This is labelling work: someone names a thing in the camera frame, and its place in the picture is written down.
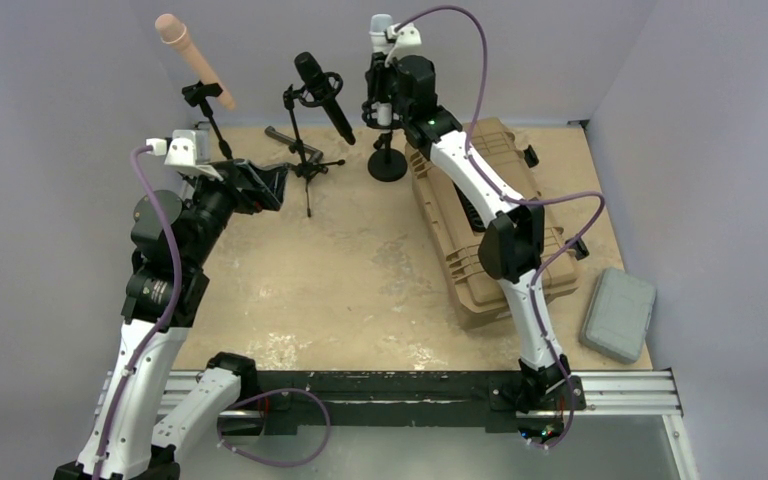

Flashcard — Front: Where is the white microphone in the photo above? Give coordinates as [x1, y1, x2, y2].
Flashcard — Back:
[366, 14, 393, 129]

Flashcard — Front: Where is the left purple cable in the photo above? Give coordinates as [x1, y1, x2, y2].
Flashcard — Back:
[89, 145, 184, 480]

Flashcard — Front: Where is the tan hard plastic case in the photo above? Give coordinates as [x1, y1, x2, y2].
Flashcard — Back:
[405, 118, 586, 329]

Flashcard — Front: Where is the black tripod microphone stand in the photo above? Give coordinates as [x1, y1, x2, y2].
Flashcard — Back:
[282, 85, 346, 218]

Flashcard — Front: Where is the black clip microphone stand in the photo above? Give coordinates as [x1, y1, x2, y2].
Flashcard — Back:
[181, 81, 234, 161]

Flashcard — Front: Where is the black round base shock-mount stand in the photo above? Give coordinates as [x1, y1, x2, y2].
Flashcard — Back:
[362, 97, 407, 183]

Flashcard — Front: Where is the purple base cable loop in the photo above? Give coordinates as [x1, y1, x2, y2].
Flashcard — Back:
[215, 388, 334, 470]

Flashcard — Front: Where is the black microphone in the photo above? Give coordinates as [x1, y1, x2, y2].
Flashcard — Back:
[294, 51, 356, 145]

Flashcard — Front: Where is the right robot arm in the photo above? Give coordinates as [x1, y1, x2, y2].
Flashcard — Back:
[364, 53, 575, 413]

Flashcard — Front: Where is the beige microphone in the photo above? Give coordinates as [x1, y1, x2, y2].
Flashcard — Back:
[154, 13, 237, 111]

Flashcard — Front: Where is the grey metal tube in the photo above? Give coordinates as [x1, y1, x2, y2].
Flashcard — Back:
[264, 126, 323, 162]

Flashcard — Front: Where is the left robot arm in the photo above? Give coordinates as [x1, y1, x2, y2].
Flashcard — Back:
[55, 159, 289, 479]

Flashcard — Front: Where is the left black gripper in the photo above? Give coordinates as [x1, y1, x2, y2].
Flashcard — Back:
[184, 157, 287, 268]

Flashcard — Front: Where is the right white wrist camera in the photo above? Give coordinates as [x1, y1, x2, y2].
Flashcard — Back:
[385, 23, 422, 67]

